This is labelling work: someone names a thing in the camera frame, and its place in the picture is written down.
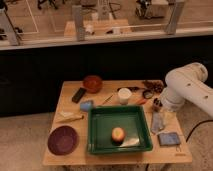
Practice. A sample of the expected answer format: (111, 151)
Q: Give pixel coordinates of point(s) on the white cup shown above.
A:
(124, 95)

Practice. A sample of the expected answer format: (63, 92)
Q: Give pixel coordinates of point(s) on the dark brown clutter pile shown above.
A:
(155, 86)

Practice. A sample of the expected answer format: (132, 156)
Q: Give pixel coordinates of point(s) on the yellow wooden wedge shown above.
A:
(70, 119)

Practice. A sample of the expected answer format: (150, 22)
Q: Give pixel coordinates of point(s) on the green plastic tray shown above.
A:
(102, 120)

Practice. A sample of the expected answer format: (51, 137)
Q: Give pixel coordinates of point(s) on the red yellow apple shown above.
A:
(118, 134)

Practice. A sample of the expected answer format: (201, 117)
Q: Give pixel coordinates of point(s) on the black rectangular block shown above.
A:
(78, 95)

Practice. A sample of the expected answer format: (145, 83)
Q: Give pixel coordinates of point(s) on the orange-brown bowl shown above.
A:
(92, 83)

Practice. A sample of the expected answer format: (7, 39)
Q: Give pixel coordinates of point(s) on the grey crumpled cloth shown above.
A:
(157, 123)

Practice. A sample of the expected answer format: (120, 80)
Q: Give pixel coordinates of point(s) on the white plastic wrapper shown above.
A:
(130, 142)

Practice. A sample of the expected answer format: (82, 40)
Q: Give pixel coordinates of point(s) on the small dark jar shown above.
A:
(157, 105)

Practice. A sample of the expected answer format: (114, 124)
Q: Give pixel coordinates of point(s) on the small blue cup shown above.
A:
(86, 105)

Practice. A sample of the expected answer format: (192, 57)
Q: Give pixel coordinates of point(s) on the wooden table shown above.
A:
(158, 155)

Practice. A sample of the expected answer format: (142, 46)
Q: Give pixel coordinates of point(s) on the blue sponge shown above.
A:
(169, 139)

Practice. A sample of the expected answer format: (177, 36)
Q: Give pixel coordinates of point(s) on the purple bowl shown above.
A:
(63, 140)

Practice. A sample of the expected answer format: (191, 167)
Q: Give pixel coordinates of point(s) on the black ring lid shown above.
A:
(147, 94)

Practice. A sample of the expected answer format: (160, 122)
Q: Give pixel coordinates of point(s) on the wooden stick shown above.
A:
(107, 100)

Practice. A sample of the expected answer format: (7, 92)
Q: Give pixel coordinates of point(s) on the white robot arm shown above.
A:
(187, 83)

